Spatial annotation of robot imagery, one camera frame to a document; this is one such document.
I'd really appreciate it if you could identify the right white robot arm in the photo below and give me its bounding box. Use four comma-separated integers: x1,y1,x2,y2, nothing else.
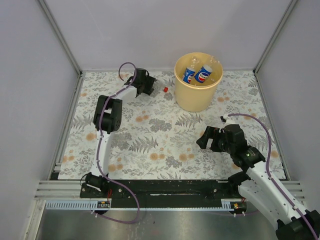
196,124,320,240

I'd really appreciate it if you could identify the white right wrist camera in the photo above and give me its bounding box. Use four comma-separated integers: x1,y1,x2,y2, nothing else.
220,114,236,129

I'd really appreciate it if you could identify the left aluminium frame post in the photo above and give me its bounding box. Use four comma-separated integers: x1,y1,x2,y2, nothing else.
37,0,83,76

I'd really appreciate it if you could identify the floral patterned table mat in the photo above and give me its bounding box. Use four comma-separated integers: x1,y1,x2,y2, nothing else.
58,71,286,180

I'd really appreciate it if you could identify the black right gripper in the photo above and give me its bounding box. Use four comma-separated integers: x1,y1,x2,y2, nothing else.
195,126,235,155

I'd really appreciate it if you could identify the aluminium frame post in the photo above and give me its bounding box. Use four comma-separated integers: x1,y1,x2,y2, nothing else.
252,0,300,74
37,0,83,76

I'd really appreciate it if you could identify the blue label bottle blue cap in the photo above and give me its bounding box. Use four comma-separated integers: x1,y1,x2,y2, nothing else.
182,56,201,84

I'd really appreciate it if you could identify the Pepsi label plastic bottle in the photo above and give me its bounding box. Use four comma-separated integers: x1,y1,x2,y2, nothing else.
194,56,220,85

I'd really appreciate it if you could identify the white slotted cable duct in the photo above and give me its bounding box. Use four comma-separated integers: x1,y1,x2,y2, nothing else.
45,198,247,212

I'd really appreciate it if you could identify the clear bottle red cap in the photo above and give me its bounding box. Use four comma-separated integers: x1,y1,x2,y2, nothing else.
153,78,175,93

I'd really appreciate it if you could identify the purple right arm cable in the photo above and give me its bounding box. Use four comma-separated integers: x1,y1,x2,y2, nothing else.
209,113,318,240

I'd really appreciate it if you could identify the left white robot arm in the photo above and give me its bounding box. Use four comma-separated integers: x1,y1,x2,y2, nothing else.
80,68,157,198

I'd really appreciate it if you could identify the yellow plastic bin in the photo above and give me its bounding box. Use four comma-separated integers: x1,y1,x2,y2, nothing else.
174,52,224,112

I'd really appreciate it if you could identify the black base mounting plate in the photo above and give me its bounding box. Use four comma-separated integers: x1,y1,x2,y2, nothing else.
95,180,242,203

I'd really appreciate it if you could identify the right aluminium frame post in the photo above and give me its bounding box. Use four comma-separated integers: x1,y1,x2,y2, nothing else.
252,0,300,74

